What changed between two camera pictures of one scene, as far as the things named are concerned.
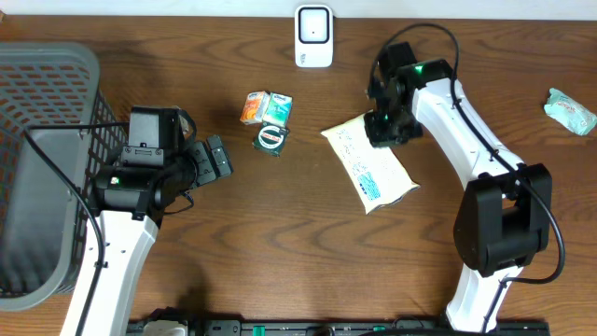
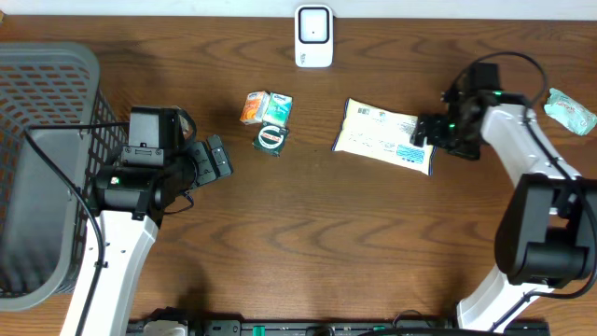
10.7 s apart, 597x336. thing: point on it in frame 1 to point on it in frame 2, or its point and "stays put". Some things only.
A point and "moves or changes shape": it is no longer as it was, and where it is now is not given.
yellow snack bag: (377, 174) moves or changes shape
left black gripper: (205, 154) stays put
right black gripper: (375, 135) to (469, 149)
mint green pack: (574, 116) stays put
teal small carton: (279, 109) stays put
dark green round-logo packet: (270, 137) stays put
